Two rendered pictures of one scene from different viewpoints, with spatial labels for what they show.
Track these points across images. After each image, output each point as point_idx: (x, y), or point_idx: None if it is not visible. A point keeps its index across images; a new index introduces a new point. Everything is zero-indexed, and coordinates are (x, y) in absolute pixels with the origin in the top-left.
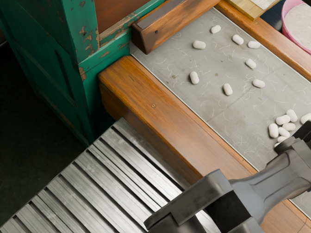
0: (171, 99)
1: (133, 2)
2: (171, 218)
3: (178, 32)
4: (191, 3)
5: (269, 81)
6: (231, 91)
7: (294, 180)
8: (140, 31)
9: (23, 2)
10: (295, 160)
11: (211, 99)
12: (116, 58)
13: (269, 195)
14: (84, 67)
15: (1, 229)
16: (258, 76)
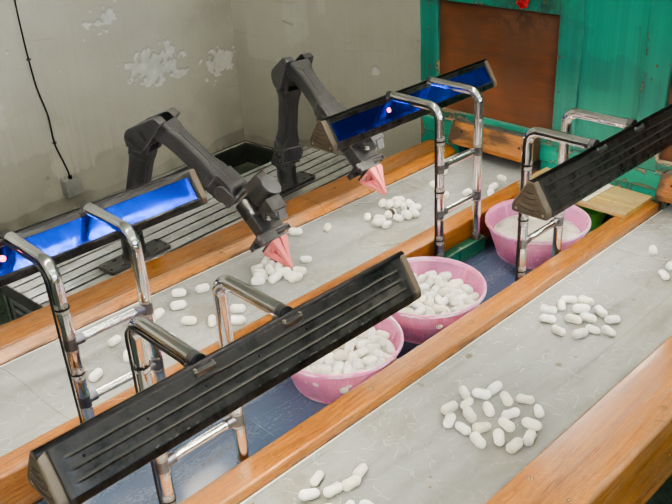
0: (414, 160)
1: (468, 103)
2: None
3: (491, 167)
4: (496, 137)
5: (451, 202)
6: (431, 182)
7: (317, 91)
8: (453, 120)
9: None
10: (330, 98)
11: (424, 181)
12: (447, 143)
13: (305, 73)
14: (424, 121)
15: (320, 150)
16: (455, 198)
